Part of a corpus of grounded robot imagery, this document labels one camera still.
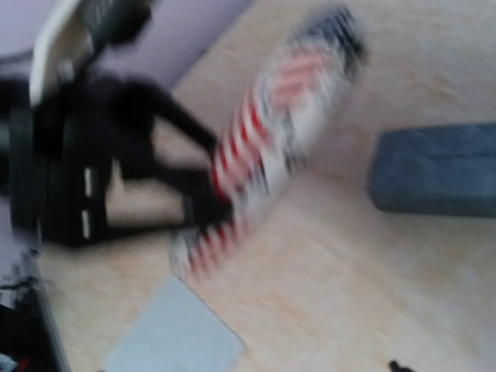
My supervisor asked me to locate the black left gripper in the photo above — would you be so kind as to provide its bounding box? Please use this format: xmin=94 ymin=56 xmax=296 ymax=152
xmin=7 ymin=79 xmax=232 ymax=247

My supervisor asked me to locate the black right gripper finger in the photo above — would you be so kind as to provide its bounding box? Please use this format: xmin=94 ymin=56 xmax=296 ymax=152
xmin=388 ymin=360 xmax=415 ymax=372

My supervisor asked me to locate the american flag glasses case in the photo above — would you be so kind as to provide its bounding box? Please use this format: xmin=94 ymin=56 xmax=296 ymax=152
xmin=169 ymin=1 xmax=367 ymax=280

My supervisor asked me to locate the blue-green leather glasses case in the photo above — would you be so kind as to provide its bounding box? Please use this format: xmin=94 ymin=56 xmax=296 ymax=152
xmin=367 ymin=122 xmax=495 ymax=218

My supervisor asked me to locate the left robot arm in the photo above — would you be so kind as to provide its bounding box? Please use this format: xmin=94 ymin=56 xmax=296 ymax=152
xmin=1 ymin=76 xmax=233 ymax=247

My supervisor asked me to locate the left blue cleaning cloth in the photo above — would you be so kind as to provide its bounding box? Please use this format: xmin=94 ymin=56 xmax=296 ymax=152
xmin=103 ymin=277 xmax=244 ymax=372

